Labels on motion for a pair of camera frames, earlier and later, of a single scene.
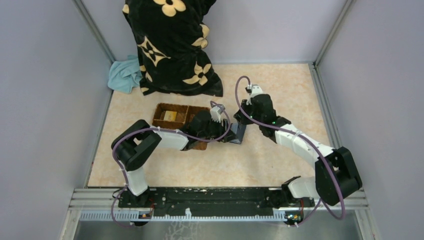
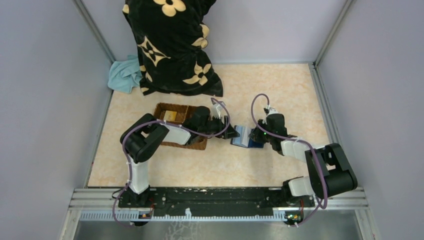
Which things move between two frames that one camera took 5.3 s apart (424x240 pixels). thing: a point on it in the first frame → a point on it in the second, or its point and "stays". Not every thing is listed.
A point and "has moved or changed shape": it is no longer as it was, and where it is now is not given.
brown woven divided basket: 175,116 stays
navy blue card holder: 239,129 has moved or changed shape
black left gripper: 224,127 stays
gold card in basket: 170,116 stays
